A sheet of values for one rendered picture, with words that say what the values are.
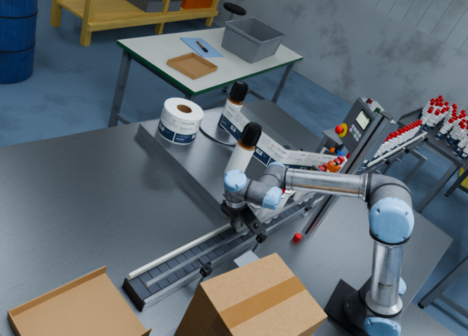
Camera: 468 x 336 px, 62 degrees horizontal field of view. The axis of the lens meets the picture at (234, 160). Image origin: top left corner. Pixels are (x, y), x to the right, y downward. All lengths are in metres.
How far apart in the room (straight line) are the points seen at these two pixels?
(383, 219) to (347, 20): 5.04
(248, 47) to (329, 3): 2.83
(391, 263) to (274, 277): 0.36
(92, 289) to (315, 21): 5.39
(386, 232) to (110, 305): 0.86
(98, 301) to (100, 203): 0.43
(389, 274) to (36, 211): 1.21
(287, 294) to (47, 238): 0.82
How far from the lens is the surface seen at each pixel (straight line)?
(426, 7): 5.87
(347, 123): 1.69
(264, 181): 1.30
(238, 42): 3.52
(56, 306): 1.34
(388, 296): 1.40
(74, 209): 1.59
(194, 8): 6.30
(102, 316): 1.33
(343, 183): 1.33
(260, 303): 1.13
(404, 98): 6.01
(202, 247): 1.51
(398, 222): 1.19
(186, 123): 1.89
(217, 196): 1.74
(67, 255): 1.45
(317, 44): 6.22
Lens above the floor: 1.97
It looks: 33 degrees down
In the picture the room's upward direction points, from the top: 24 degrees clockwise
